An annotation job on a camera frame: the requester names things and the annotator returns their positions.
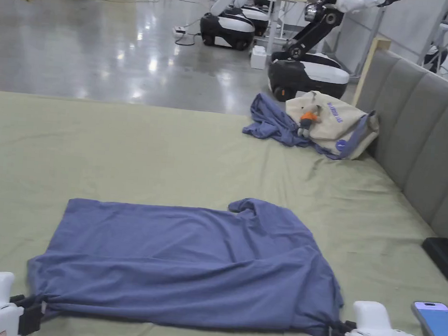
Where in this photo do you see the dark blue shirt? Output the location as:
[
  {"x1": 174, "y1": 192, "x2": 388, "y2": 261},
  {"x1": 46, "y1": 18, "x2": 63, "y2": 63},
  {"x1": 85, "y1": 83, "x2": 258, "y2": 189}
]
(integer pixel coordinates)
[{"x1": 22, "y1": 180, "x2": 353, "y2": 336}]

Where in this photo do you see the smartphone with blue screen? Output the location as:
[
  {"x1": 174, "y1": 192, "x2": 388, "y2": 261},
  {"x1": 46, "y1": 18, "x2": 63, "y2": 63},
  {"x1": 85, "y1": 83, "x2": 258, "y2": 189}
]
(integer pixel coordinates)
[{"x1": 408, "y1": 300, "x2": 448, "y2": 336}]

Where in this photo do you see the bed with pale green sheet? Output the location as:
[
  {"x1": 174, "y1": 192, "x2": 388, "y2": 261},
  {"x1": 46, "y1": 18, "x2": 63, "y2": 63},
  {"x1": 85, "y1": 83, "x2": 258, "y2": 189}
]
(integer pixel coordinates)
[{"x1": 0, "y1": 90, "x2": 448, "y2": 336}]

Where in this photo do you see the white height-adjustable table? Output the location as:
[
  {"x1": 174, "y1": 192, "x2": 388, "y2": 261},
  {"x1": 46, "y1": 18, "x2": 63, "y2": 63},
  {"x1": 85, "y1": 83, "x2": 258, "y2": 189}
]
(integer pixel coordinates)
[{"x1": 254, "y1": 0, "x2": 311, "y2": 56}]

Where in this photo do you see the small orange plush toy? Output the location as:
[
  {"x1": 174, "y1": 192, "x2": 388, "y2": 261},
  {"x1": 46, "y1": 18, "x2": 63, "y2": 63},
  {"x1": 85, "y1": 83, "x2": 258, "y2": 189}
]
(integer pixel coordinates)
[{"x1": 297, "y1": 102, "x2": 325, "y2": 139}]

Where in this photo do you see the grey padded headboard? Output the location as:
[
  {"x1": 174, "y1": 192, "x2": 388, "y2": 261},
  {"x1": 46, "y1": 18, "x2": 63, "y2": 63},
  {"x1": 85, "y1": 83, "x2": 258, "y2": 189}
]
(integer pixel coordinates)
[{"x1": 338, "y1": 36, "x2": 448, "y2": 299}]

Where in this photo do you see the small white box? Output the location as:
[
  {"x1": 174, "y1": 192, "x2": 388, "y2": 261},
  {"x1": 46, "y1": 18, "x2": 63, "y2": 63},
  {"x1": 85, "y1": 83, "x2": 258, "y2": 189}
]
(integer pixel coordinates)
[{"x1": 249, "y1": 45, "x2": 272, "y2": 71}]

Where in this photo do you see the flat black box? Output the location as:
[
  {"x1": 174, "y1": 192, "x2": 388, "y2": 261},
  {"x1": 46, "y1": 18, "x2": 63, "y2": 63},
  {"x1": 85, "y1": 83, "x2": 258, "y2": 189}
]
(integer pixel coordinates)
[{"x1": 418, "y1": 235, "x2": 448, "y2": 298}]

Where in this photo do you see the crumpled blue garment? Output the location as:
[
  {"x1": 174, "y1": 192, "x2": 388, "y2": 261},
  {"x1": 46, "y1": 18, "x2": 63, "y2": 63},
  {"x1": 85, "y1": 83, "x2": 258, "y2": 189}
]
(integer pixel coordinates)
[{"x1": 241, "y1": 92, "x2": 332, "y2": 153}]

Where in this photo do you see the beige tote bag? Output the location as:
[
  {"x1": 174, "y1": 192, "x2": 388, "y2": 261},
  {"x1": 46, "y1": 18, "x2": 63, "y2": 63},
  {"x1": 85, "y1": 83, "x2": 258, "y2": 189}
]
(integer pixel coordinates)
[{"x1": 281, "y1": 88, "x2": 383, "y2": 164}]

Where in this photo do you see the black and white wheeled robot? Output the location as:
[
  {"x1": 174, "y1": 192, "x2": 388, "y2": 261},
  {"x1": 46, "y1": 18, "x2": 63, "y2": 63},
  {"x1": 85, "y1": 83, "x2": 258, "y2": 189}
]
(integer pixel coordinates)
[
  {"x1": 198, "y1": 0, "x2": 259, "y2": 52},
  {"x1": 266, "y1": 0, "x2": 412, "y2": 112},
  {"x1": 234, "y1": 0, "x2": 272, "y2": 37}
]

